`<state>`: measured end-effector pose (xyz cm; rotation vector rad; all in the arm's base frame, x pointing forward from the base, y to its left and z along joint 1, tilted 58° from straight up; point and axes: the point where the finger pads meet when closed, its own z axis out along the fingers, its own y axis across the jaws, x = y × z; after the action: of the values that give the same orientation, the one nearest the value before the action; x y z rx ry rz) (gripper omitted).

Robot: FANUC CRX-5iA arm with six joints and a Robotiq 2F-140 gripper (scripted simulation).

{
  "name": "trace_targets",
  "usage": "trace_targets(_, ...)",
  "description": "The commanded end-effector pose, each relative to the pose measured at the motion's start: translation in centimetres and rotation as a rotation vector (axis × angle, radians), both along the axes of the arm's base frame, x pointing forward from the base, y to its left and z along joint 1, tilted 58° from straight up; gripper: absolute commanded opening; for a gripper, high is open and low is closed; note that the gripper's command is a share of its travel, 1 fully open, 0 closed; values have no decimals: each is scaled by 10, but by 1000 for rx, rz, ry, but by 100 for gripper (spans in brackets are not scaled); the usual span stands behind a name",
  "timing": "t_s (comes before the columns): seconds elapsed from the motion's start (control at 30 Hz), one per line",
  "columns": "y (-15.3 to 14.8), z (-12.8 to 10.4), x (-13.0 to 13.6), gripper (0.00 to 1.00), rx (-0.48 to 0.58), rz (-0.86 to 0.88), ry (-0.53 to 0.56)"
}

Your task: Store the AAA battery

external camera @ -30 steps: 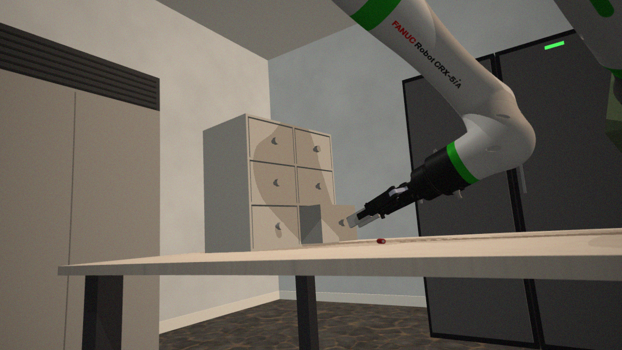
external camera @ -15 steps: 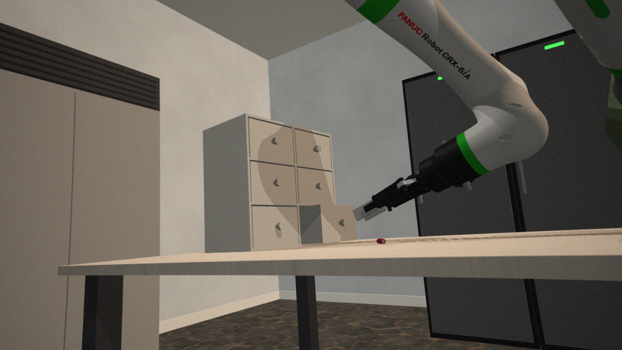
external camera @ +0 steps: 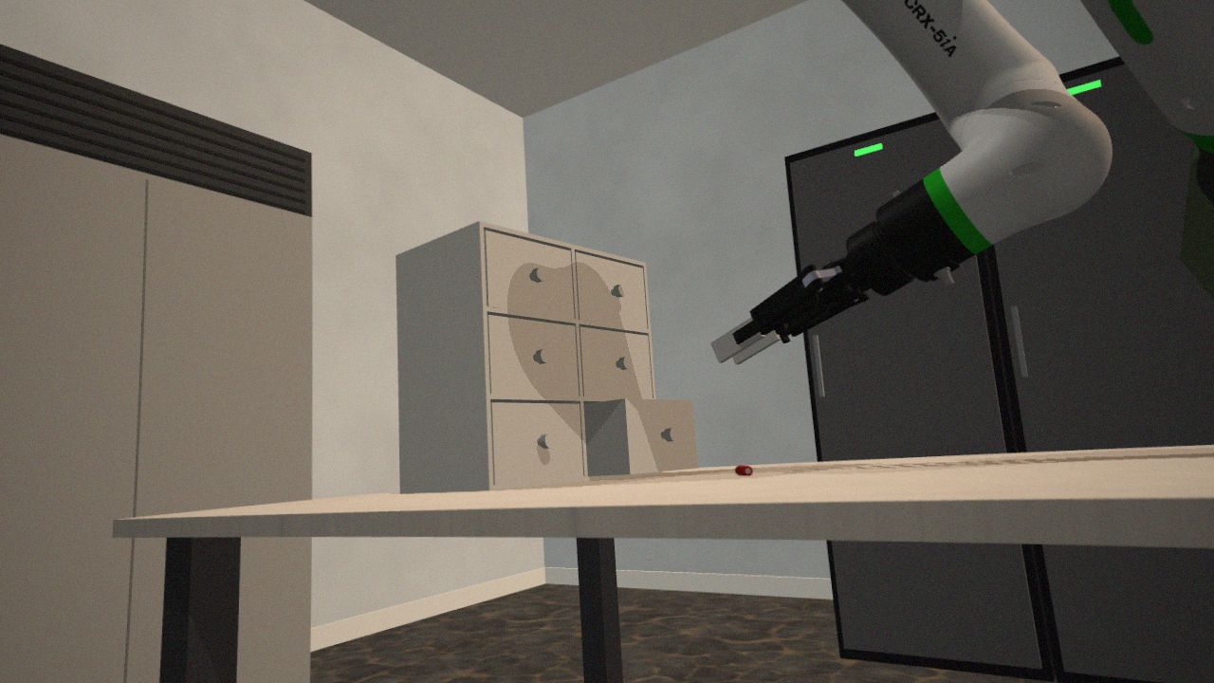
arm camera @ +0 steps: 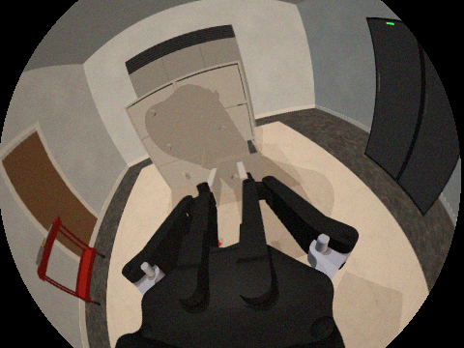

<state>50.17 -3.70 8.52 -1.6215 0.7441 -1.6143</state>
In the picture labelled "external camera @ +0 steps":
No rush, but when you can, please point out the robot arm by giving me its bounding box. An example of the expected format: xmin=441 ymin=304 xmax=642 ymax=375
xmin=841 ymin=0 xmax=1214 ymax=288

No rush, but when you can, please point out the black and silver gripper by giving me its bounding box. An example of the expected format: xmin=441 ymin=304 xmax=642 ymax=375
xmin=710 ymin=221 xmax=914 ymax=365

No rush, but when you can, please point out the small grey chest of drawers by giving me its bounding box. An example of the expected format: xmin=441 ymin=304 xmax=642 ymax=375
xmin=395 ymin=221 xmax=662 ymax=494

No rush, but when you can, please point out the tan drawer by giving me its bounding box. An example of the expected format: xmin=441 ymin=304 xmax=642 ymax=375
xmin=579 ymin=328 xmax=653 ymax=398
xmin=575 ymin=252 xmax=648 ymax=329
xmin=583 ymin=398 xmax=698 ymax=476
xmin=484 ymin=230 xmax=575 ymax=319
xmin=490 ymin=402 xmax=583 ymax=485
xmin=487 ymin=315 xmax=579 ymax=397

